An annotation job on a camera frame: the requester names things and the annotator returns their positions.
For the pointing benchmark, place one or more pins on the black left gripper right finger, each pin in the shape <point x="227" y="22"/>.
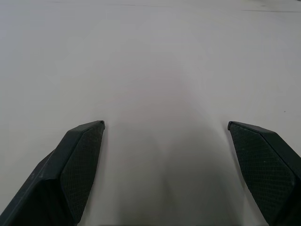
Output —
<point x="265" y="164"/>

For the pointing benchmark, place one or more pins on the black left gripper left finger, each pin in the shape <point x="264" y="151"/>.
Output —
<point x="70" y="169"/>

